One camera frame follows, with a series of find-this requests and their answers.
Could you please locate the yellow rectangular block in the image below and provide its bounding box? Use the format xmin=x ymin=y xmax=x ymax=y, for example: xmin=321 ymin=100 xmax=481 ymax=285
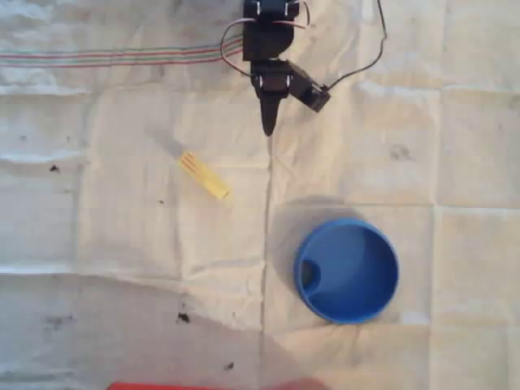
xmin=175 ymin=150 xmax=233 ymax=202

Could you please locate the blue round bowl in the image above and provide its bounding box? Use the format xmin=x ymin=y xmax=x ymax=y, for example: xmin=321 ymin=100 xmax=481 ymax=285
xmin=292 ymin=217 xmax=401 ymax=327

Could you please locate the white stained tablecloth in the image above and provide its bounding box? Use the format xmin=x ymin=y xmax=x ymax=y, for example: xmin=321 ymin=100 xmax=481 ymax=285
xmin=0 ymin=0 xmax=520 ymax=390

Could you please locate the red flat object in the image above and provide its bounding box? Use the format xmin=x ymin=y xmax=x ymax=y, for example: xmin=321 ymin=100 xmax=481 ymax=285
xmin=106 ymin=379 xmax=327 ymax=390

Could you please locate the looped servo wire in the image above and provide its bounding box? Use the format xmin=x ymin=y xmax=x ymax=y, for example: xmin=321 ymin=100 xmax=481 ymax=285
xmin=219 ymin=17 xmax=252 ymax=78

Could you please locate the short pink servo wire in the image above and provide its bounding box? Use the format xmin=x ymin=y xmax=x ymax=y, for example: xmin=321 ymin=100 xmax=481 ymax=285
xmin=275 ymin=1 xmax=317 ymax=30

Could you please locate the thin black cable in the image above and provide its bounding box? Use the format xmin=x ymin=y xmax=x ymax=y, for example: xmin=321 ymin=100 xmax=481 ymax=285
xmin=323 ymin=0 xmax=389 ymax=91

